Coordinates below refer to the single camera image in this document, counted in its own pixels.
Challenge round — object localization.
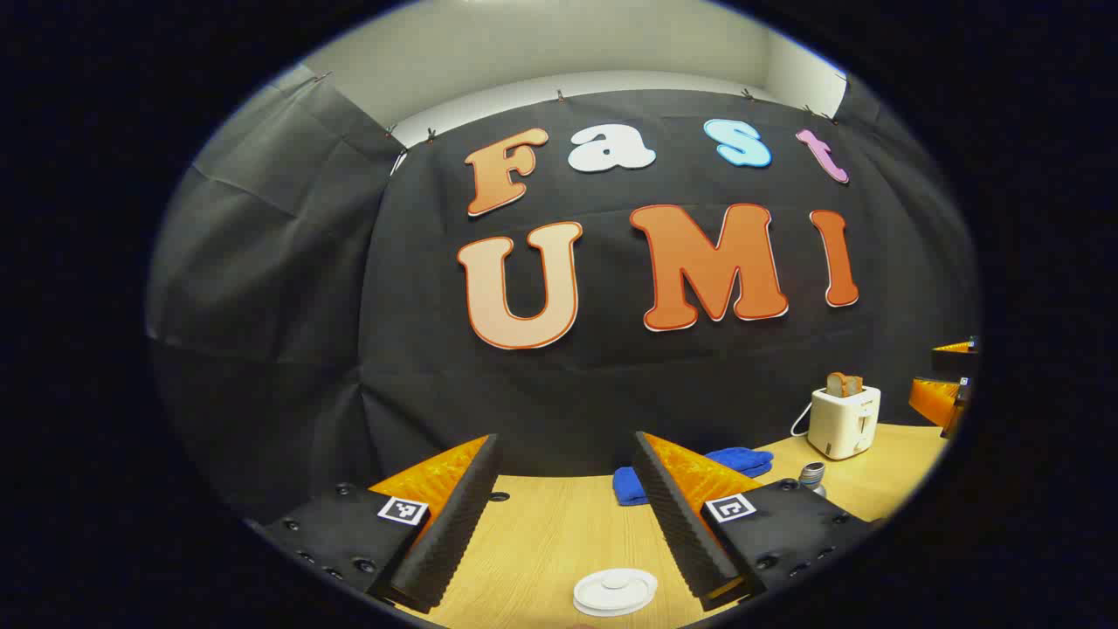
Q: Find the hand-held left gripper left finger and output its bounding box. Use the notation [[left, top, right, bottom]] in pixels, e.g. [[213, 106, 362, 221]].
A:
[[260, 434, 505, 614]]

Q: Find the white teacup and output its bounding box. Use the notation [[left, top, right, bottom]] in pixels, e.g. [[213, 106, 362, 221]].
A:
[[573, 568, 659, 619]]

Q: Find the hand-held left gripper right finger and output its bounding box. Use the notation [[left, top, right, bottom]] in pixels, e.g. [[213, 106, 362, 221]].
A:
[[632, 431, 876, 614]]

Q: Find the black backdrop cloth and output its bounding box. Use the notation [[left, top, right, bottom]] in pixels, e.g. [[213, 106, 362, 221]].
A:
[[147, 63, 979, 525]]

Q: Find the white toaster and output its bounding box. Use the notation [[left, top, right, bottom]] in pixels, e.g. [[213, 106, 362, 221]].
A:
[[807, 385, 882, 461]]

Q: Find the blue cloth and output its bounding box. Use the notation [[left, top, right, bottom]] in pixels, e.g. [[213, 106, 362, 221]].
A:
[[611, 447, 776, 508]]

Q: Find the white teacup lid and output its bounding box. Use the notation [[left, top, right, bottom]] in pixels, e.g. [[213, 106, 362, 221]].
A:
[[581, 569, 652, 609]]

